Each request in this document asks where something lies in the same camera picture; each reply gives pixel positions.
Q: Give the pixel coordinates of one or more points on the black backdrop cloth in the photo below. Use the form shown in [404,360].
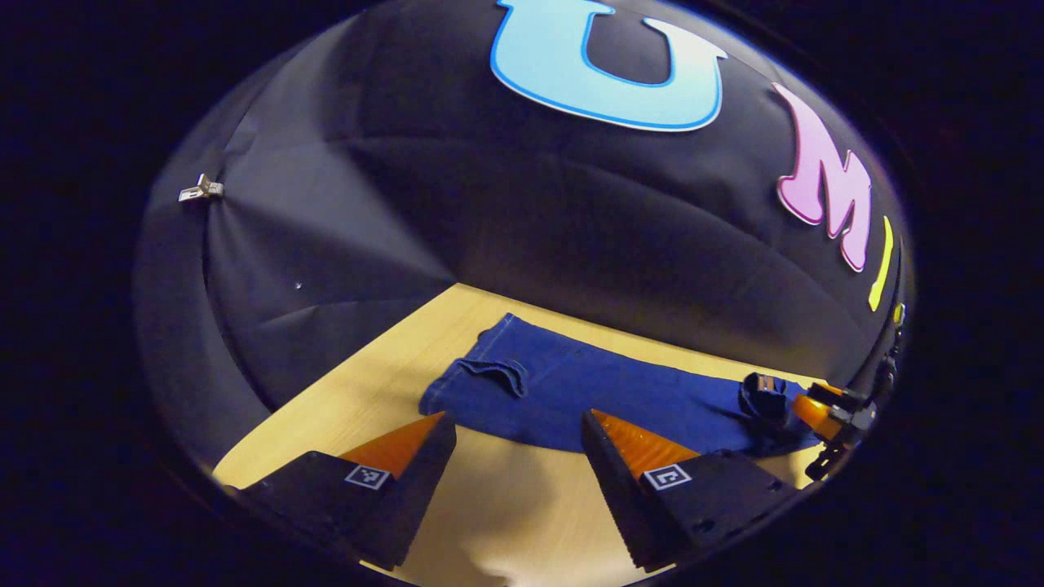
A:
[489,204]

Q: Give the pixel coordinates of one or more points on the blue denim jeans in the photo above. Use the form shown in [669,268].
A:
[587,383]

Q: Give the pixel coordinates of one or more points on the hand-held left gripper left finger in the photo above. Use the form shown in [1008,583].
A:
[416,481]

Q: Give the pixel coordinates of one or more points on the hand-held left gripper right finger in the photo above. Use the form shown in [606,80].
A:
[620,489]

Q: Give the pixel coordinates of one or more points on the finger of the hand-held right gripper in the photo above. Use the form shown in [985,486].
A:
[814,412]
[765,381]

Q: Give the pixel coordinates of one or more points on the silver metal clip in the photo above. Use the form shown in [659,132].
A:
[200,189]

